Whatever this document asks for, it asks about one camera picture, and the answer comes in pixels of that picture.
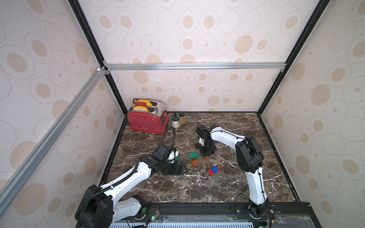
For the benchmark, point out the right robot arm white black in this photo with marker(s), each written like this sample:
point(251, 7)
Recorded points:
point(249, 158)

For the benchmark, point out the white salt shaker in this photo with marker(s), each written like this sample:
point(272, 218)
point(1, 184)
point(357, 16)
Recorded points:
point(175, 121)

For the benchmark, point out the yellow toy toast slice back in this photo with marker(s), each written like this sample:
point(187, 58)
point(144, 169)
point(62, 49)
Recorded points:
point(141, 102)

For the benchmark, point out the aluminium left frame bar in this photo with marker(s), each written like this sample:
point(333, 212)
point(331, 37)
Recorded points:
point(27, 168)

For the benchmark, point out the yellow toy toast slice front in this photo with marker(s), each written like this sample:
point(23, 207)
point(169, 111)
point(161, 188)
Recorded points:
point(140, 108)

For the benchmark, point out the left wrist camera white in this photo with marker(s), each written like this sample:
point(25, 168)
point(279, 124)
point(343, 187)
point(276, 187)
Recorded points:
point(173, 154)

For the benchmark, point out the green long lego brick centre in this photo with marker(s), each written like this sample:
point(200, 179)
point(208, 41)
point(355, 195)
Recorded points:
point(193, 155)

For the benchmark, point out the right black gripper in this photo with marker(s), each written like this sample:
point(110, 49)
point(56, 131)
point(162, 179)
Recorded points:
point(206, 148)

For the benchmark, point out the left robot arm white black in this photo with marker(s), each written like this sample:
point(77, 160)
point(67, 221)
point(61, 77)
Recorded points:
point(117, 188)

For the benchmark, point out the blue small lego brick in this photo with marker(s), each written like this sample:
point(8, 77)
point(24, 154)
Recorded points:
point(216, 170)

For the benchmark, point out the yellow toy toast slice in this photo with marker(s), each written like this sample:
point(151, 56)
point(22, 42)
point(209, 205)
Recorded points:
point(141, 102)
point(140, 108)

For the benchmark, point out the brown pepper shaker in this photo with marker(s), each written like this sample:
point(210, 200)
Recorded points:
point(182, 118)

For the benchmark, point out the aluminium horizontal frame bar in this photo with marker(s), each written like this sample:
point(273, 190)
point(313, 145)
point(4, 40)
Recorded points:
point(196, 66)

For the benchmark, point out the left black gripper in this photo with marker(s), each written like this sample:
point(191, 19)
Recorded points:
point(175, 170)

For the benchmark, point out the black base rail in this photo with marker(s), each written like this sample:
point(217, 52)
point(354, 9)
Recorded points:
point(198, 215)

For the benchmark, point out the red toy toaster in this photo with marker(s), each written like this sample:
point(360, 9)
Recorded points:
point(155, 121)

